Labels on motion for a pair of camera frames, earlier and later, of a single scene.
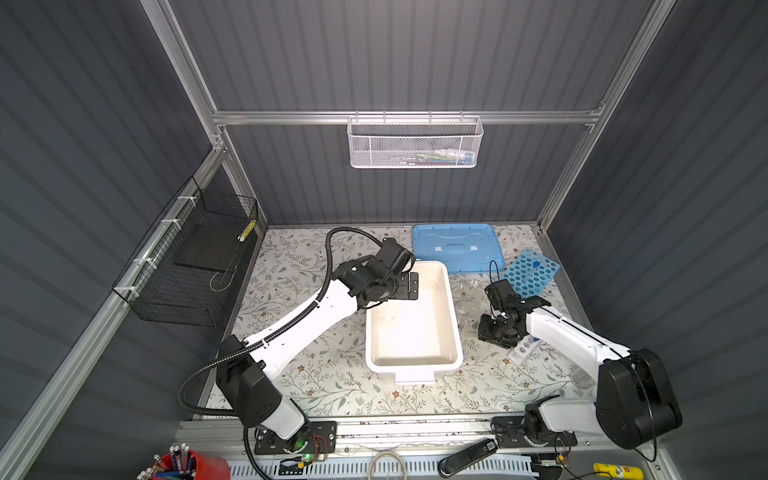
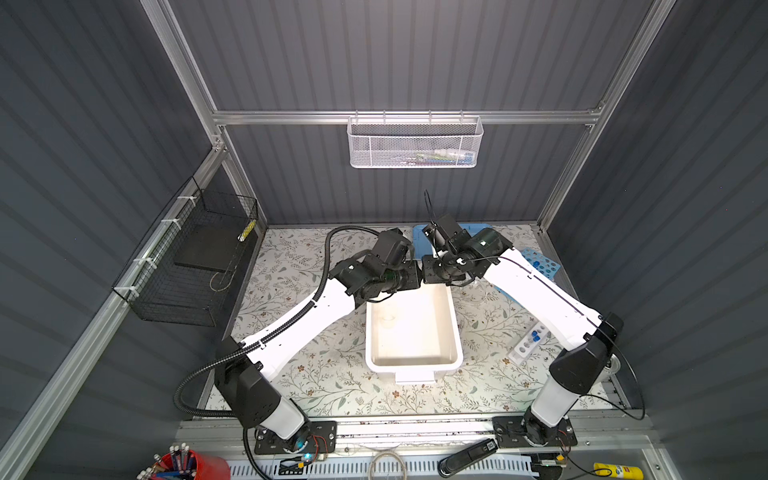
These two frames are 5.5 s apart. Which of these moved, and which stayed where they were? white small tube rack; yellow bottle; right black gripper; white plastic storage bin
Moved: right black gripper
Stayed: white small tube rack; yellow bottle; white plastic storage bin
